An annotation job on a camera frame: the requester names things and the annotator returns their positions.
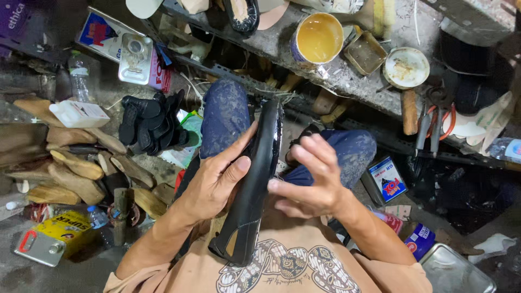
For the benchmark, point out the person's left hand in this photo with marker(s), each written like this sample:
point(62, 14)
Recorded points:
point(203, 183)

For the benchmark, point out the person's right hand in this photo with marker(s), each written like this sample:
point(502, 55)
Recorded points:
point(321, 187)

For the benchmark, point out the person's right fingers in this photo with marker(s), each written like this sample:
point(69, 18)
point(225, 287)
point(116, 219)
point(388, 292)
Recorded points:
point(303, 148)

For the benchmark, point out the black leather shoe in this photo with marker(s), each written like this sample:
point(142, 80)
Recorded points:
point(256, 179)

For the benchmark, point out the black sandal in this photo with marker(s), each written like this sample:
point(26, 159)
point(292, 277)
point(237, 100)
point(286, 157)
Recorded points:
point(303, 132)

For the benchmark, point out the blue stained trousers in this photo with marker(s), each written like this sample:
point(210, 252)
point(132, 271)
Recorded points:
point(226, 118)

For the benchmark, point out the small can with blue label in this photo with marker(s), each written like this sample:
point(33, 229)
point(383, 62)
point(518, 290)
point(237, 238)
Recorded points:
point(386, 179)

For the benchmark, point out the grey metal workbench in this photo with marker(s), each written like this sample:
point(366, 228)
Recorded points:
point(281, 44)

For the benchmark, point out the open can of yellow glue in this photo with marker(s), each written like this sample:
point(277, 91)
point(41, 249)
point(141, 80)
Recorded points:
point(319, 38)

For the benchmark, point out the red packet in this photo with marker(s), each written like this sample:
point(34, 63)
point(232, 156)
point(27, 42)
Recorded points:
point(390, 220)

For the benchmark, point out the rectangular dirty metal tin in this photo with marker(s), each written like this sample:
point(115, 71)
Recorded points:
point(365, 53)

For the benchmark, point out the green and white packet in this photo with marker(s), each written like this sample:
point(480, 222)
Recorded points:
point(185, 138)

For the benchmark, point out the peach printed t-shirt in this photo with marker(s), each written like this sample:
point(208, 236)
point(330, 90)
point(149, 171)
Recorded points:
point(285, 268)

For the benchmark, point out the round white stained lid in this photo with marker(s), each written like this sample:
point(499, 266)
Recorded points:
point(406, 68)

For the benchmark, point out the beige insole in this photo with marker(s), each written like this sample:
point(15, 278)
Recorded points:
point(273, 14)

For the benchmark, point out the dark blue round can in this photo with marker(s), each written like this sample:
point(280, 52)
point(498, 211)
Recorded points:
point(420, 241)

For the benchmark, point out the glue brush with yellow bristles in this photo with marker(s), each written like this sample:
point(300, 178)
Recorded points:
point(376, 16)

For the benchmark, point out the pile of black heels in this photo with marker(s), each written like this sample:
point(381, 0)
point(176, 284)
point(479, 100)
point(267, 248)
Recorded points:
point(150, 122)

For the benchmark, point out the stack of white paper insoles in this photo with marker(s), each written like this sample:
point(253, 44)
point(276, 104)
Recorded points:
point(484, 120)

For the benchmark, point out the silver can with pink label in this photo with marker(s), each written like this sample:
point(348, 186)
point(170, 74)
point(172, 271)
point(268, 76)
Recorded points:
point(136, 61)

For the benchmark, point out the shiny metal tray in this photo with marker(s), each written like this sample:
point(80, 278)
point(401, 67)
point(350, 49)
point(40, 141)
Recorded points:
point(454, 270)

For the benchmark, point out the wooden mallet with metal band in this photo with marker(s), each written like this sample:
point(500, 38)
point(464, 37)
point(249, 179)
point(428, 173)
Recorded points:
point(120, 215)

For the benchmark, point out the plastic bottle with label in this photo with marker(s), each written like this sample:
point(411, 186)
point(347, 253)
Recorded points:
point(506, 149)

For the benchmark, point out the white rag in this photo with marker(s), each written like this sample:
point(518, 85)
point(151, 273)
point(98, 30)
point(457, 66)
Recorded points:
point(492, 246)

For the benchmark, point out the grey stone block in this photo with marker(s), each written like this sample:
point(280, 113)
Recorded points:
point(472, 18)

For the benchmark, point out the white insole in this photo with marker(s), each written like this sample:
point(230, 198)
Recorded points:
point(143, 7)

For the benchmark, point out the small bottle with blue cap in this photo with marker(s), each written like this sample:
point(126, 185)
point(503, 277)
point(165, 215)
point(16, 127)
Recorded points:
point(97, 217)

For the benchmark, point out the white plastic jerrycan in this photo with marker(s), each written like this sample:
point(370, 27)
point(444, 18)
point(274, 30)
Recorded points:
point(79, 114)

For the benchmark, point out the rectangular can with blue label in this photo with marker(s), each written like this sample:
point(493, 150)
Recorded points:
point(104, 34)

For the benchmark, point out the pile of wooden shoe lasts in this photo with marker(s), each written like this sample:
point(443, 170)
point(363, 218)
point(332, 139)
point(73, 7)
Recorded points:
point(73, 167)

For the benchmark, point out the clear plastic bottle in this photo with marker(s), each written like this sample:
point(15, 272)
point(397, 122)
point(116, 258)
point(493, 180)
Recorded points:
point(79, 77)

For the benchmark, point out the yellow rectangular can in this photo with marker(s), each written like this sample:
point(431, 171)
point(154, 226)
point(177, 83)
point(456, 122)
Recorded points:
point(53, 238)

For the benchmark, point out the purple bag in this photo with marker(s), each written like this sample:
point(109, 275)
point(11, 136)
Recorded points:
point(18, 22)

